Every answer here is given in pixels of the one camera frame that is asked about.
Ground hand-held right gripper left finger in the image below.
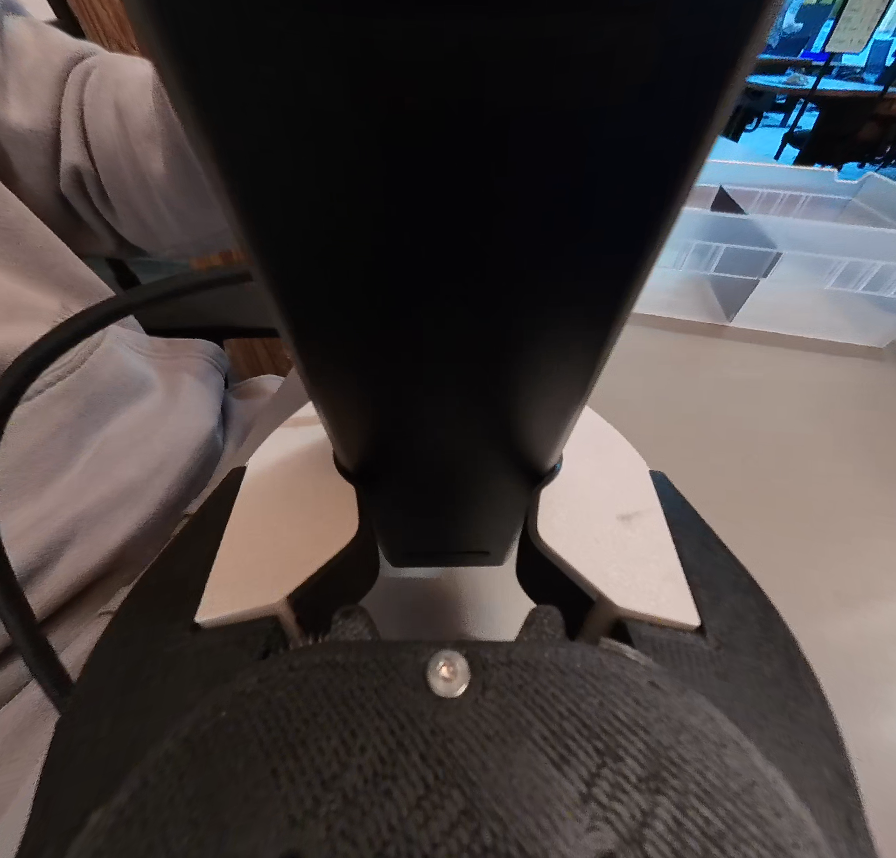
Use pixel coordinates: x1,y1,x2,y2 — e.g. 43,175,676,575
196,399,385,645

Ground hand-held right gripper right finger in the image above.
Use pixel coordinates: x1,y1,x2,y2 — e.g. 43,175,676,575
517,405,702,645

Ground black rectangular hub device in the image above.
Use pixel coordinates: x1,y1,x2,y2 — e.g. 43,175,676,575
105,0,799,568

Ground person's left forearm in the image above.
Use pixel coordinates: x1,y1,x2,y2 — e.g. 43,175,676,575
0,4,242,264

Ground grey desk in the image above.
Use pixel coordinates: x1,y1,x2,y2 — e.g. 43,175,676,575
161,322,896,858

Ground person's grey hoodie torso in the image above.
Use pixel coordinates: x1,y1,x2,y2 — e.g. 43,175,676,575
0,186,288,705

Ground black office chair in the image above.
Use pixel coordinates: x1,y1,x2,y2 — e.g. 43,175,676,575
105,256,284,341

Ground grey bin divider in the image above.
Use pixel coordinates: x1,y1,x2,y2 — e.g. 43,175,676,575
708,185,785,323

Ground clear plastic bin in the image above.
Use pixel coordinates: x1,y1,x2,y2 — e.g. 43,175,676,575
633,158,896,348

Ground background wooden work table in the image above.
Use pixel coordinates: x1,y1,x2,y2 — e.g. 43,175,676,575
745,74,896,166

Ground pale standing board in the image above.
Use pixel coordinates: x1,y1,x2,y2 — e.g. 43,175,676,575
773,0,896,159

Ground black cable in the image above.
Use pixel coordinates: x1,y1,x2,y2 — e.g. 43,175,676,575
0,270,256,712

